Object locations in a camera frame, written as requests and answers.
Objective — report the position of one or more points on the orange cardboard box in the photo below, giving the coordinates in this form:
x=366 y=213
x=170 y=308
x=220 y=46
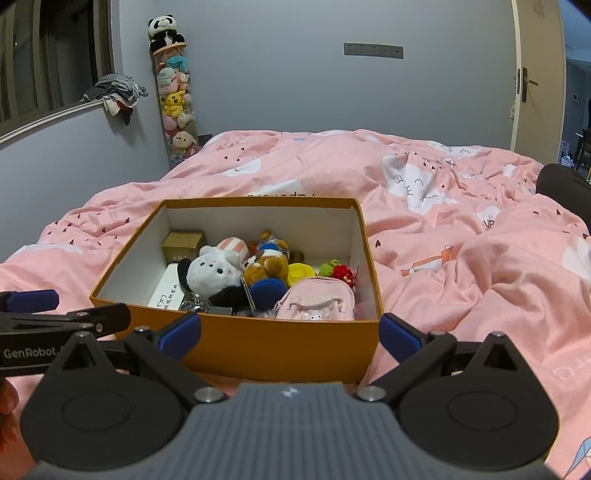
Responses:
x=277 y=346

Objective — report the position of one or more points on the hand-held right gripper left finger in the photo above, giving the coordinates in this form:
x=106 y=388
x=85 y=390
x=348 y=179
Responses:
x=178 y=334

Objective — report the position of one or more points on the crochet orange charm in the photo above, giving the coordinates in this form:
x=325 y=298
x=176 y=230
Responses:
x=341 y=273

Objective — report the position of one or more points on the wall outlet strip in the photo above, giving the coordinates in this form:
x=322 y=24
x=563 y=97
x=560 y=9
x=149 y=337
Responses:
x=373 y=50

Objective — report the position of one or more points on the grey plush toy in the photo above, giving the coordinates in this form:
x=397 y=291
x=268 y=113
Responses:
x=171 y=78

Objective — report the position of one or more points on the brown hamster plush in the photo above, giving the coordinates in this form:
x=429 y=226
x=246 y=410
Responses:
x=268 y=270

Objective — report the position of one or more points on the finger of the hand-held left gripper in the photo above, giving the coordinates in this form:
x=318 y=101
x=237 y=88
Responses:
x=32 y=301
x=101 y=318

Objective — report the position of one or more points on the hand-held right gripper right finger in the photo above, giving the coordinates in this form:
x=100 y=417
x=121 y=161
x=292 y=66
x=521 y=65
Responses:
x=399 y=339

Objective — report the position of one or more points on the long white box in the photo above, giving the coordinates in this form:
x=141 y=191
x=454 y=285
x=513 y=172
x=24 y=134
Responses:
x=166 y=288

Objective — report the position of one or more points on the door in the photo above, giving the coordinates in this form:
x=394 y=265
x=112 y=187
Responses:
x=540 y=46

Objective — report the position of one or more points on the window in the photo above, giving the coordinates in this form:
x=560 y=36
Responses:
x=55 y=50

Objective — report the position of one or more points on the pink plush toy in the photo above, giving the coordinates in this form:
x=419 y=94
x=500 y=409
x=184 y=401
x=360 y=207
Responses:
x=175 y=123

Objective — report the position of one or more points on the clear plush toy tube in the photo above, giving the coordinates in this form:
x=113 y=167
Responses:
x=178 y=106

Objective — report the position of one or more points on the panda plush toy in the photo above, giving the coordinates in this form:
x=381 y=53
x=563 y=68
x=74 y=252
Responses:
x=164 y=32

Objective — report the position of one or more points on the chair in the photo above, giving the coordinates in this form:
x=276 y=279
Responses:
x=584 y=154

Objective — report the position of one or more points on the person's left hand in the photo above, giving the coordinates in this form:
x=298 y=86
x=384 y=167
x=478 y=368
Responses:
x=8 y=424

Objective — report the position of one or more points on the dark rounded cushion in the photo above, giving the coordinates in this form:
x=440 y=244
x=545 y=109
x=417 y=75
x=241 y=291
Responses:
x=563 y=189

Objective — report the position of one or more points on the pink mini backpack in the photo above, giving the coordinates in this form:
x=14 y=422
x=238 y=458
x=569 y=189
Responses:
x=318 y=300

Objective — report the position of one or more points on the pink printed blanket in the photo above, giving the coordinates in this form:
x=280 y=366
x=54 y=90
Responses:
x=461 y=258

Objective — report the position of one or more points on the blue round pouch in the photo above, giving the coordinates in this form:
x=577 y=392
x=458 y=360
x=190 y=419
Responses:
x=268 y=293

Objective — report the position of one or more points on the pile of clothes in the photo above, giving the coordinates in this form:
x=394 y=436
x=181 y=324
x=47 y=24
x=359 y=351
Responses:
x=115 y=90

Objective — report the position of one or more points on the beige dog plush toy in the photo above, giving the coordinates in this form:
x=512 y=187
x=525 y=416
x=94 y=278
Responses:
x=183 y=143

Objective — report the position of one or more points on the white plush with striped hat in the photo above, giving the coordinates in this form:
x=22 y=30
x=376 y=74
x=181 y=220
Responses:
x=212 y=274

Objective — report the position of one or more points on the small gold box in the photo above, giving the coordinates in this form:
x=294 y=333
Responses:
x=182 y=247

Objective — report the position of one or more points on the yellow plush toy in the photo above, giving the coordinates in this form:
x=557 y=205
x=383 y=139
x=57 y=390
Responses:
x=176 y=102

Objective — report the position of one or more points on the window ledge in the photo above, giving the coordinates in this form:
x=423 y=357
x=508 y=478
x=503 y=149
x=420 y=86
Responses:
x=46 y=122

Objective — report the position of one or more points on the duck plush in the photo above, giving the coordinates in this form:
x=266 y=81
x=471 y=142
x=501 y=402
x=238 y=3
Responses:
x=272 y=247

